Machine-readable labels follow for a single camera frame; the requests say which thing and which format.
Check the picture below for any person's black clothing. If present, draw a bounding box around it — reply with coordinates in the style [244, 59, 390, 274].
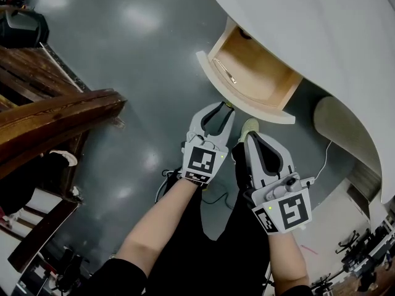
[83, 140, 312, 296]

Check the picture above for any person's right forearm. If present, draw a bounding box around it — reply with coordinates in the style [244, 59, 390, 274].
[267, 231, 309, 289]

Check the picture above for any long white cable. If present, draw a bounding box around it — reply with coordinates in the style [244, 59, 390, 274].
[305, 139, 333, 186]

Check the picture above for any pale yellow right shoe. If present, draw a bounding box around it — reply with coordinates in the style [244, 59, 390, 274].
[238, 118, 260, 143]

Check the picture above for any white table with drawer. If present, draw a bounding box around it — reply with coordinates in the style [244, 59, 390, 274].
[202, 0, 395, 205]

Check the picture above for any grey low cabinet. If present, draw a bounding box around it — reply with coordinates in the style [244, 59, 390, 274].
[345, 160, 383, 220]

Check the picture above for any cream large drawer wooden inside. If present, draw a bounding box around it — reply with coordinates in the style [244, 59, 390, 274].
[196, 15, 305, 125]

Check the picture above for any cluttered office desk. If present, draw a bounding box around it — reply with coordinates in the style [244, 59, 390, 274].
[339, 217, 395, 289]

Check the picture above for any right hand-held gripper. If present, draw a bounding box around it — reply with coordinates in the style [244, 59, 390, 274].
[243, 131, 315, 236]

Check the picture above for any person's left forearm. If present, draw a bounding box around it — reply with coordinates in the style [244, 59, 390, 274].
[114, 177, 204, 277]

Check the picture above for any black office chair base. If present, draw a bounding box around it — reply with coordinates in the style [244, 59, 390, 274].
[335, 229, 360, 255]

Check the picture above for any black floor cable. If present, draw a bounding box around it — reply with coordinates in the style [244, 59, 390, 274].
[202, 186, 235, 211]

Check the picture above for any slim gold metal clip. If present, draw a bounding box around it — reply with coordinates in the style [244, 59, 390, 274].
[212, 58, 238, 84]

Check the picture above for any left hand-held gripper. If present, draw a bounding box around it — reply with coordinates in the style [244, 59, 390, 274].
[180, 101, 236, 186]

